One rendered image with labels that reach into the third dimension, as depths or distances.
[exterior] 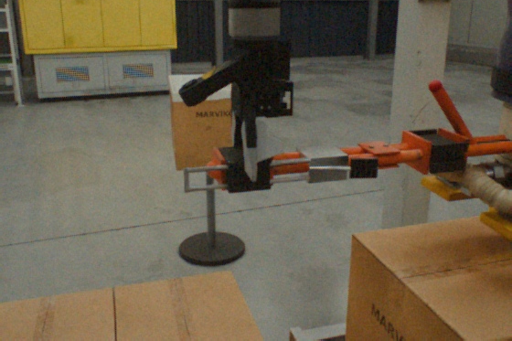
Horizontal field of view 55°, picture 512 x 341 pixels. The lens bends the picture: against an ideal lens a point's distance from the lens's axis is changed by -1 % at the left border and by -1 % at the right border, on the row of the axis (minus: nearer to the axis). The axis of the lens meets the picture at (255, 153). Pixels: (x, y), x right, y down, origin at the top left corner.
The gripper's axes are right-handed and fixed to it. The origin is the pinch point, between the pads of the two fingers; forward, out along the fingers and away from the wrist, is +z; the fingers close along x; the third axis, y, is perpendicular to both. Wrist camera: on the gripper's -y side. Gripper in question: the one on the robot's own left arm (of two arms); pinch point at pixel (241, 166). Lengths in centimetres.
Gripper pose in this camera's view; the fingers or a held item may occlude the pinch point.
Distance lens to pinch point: 80.1
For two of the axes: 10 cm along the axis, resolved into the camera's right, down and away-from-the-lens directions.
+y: 9.7, -0.8, 2.4
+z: 0.0, 9.5, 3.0
